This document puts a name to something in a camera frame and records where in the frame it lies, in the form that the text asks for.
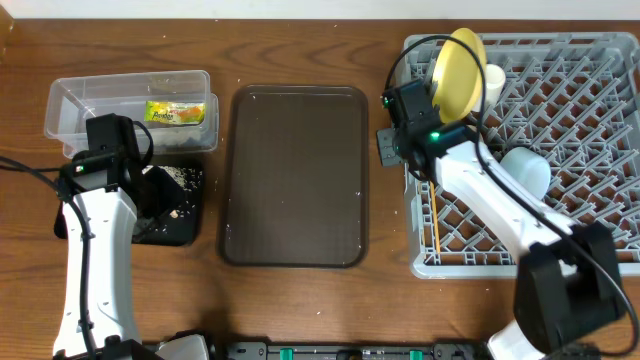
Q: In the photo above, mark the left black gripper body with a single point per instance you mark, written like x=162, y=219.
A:
x=162, y=192

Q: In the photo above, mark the rice food scraps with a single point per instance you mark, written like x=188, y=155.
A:
x=180, y=226

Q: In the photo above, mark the wooden chopstick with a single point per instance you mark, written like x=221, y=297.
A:
x=424, y=246
x=434, y=212

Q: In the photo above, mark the green snack wrapper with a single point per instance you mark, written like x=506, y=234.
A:
x=174, y=113

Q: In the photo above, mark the yellow round plate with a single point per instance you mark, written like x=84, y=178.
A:
x=458, y=82

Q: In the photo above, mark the small white cup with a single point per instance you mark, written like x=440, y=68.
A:
x=495, y=80

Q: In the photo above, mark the light blue bowl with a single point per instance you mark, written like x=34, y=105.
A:
x=531, y=170

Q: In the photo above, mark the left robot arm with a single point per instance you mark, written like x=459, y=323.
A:
x=98, y=319

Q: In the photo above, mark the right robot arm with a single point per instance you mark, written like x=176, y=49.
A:
x=568, y=283

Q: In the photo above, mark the black rectangular waste tray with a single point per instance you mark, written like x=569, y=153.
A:
x=118, y=201

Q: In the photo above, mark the clear plastic waste bin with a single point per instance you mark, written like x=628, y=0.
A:
x=138, y=96

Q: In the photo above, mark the grey plastic dishwasher rack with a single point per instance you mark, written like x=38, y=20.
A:
x=573, y=98

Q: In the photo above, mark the dark brown serving tray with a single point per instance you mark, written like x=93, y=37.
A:
x=297, y=178

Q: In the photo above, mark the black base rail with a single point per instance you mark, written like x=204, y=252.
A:
x=350, y=352

